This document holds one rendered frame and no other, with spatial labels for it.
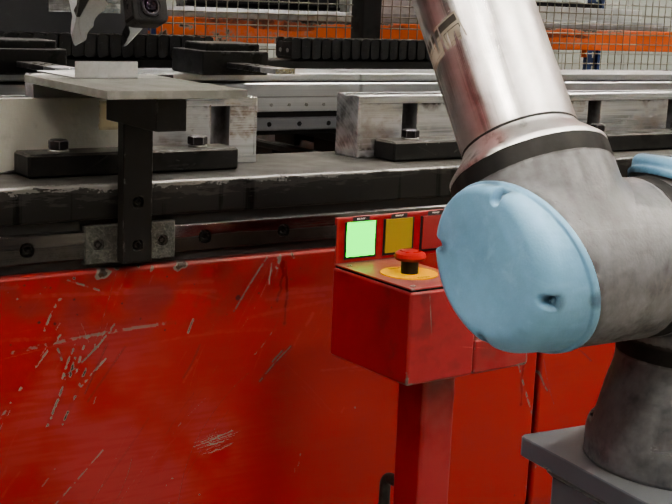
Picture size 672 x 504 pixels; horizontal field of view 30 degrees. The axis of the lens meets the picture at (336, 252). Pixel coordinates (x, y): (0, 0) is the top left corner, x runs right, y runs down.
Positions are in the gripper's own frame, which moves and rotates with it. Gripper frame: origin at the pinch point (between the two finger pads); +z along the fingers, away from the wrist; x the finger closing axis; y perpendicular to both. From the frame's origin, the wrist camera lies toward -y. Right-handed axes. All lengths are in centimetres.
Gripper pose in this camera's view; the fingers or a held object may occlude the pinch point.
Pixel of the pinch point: (103, 41)
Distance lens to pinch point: 162.4
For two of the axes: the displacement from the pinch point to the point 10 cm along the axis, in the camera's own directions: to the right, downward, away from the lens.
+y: -4.0, -7.7, 5.0
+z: -3.9, 6.3, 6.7
